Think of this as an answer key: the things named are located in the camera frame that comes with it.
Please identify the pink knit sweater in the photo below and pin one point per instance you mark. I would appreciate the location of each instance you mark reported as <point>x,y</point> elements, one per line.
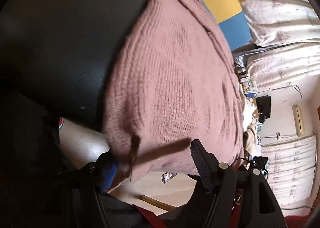
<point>175,80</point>

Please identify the metal curtain rod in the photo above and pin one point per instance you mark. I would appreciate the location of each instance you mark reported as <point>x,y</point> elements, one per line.
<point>287,87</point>

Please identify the white knit cloth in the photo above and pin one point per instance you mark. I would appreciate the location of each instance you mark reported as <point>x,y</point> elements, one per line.
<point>248,115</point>

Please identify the cream floral curtain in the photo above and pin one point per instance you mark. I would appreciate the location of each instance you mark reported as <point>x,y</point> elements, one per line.
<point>280,13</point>
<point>285,65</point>
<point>287,173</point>

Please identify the red cloth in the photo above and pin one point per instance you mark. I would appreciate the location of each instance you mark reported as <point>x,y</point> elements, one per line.
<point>152,219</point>

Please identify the white cylinder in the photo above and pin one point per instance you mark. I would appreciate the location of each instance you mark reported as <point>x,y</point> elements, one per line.
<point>82,140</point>

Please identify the small clear plastic item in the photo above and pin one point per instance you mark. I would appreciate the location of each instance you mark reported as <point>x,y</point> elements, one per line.
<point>168,177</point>

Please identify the wooden stick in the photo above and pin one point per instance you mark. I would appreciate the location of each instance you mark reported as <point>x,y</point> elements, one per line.
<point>156,202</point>

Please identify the black monitor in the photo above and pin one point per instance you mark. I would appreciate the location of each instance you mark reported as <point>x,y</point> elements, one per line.
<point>263,105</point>

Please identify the beige air conditioner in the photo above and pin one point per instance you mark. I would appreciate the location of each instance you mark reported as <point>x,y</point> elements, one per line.
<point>298,120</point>

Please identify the cluttered wooden shelf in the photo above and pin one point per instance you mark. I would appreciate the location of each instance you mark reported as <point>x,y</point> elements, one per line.
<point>243,78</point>

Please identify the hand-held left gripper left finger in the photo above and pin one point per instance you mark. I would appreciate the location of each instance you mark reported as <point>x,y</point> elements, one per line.
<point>110,171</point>

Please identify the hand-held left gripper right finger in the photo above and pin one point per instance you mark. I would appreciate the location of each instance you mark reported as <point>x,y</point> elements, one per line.
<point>203,165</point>

